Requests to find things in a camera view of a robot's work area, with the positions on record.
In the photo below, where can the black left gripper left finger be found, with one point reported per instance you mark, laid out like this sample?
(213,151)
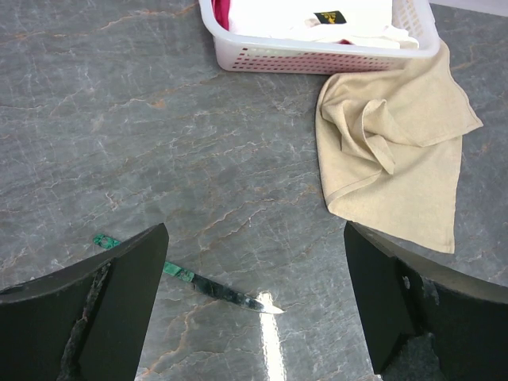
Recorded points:
(87,321)

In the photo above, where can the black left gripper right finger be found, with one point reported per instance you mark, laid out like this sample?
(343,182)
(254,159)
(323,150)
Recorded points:
(400,294)

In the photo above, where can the green handled knife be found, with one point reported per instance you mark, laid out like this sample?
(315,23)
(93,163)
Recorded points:
(218,291)

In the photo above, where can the beige cloth napkin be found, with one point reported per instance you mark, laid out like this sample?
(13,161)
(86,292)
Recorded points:
(389,149)

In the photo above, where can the white folded shirt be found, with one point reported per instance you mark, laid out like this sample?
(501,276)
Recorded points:
(362,23)

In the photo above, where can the white plastic basket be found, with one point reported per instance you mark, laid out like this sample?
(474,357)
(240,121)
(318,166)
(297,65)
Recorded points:
(255,54)

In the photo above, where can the pink folded garment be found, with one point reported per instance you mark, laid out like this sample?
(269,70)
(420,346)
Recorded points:
(221,12)

